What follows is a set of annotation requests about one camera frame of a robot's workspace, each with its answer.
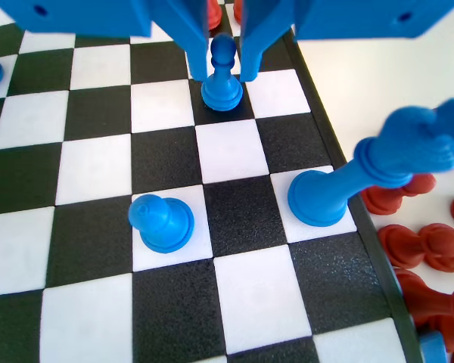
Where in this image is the blue chess pawn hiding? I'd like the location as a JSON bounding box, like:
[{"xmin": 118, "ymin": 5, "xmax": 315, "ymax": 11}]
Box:
[
  {"xmin": 201, "ymin": 33, "xmax": 244, "ymax": 113},
  {"xmin": 127, "ymin": 193, "xmax": 196, "ymax": 254}
]

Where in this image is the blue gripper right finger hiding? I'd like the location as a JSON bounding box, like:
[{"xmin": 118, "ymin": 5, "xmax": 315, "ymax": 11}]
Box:
[{"xmin": 239, "ymin": 0, "xmax": 300, "ymax": 83}]

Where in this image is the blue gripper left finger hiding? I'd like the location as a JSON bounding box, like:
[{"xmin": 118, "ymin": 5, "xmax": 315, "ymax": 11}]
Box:
[{"xmin": 147, "ymin": 0, "xmax": 210, "ymax": 82}]

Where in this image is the black white chessboard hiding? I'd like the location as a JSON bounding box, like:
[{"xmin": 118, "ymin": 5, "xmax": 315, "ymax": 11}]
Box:
[{"xmin": 0, "ymin": 0, "xmax": 428, "ymax": 363}]

